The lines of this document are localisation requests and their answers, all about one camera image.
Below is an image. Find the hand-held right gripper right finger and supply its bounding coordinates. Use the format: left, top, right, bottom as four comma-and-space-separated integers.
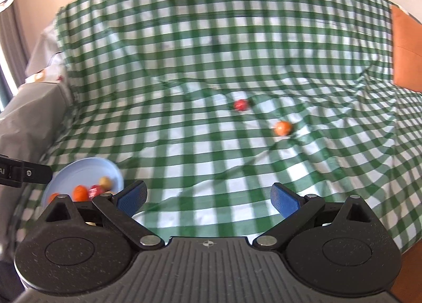
253, 182, 380, 251

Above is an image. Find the light blue plate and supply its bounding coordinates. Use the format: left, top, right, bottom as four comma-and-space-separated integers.
41, 157, 124, 209

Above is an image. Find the wooden bed frame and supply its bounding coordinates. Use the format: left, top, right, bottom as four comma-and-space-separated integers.
391, 242, 422, 303

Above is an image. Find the green checked cloth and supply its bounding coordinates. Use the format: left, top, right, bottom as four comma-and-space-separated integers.
13, 0, 422, 254

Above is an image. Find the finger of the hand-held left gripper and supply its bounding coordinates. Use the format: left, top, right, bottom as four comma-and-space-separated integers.
20, 161, 53, 185

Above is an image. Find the white printed pillow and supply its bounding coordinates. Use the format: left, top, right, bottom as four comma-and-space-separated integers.
26, 23, 66, 83

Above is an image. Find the grey curtain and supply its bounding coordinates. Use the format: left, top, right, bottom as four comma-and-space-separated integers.
0, 0, 30, 112

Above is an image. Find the grey pillow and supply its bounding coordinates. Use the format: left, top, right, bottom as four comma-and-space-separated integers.
0, 81, 71, 172

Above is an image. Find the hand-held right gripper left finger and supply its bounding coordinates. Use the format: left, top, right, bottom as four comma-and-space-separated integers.
43, 180, 165, 251

